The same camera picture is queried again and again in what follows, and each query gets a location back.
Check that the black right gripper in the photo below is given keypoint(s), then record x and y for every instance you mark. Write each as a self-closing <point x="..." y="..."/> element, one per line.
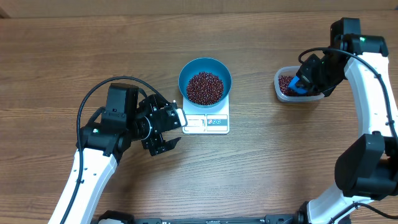
<point x="305" y="77"/>

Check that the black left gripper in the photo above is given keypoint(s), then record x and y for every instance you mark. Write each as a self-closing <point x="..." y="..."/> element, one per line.
<point x="159" y="144"/>

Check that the blue plastic scoop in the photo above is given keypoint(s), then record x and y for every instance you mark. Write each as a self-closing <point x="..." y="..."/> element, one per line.
<point x="296" y="86"/>

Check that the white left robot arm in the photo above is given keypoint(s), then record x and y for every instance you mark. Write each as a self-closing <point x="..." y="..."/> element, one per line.
<point x="102" y="142"/>

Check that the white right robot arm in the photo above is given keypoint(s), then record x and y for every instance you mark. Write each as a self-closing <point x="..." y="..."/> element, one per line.
<point x="367" y="170"/>

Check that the white digital kitchen scale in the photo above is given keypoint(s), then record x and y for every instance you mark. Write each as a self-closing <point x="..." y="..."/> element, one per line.
<point x="212" y="120"/>

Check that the blue metal bowl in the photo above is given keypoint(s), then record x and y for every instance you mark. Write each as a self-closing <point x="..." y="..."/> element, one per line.
<point x="205" y="64"/>

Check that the clear plastic bean container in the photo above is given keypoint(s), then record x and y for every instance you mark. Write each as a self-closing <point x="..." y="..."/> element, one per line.
<point x="282" y="80"/>

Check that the red adzuki beans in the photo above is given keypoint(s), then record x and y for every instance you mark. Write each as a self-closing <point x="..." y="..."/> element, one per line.
<point x="205" y="88"/>

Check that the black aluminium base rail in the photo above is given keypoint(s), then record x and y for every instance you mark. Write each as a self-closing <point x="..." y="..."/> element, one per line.
<point x="114" y="217"/>

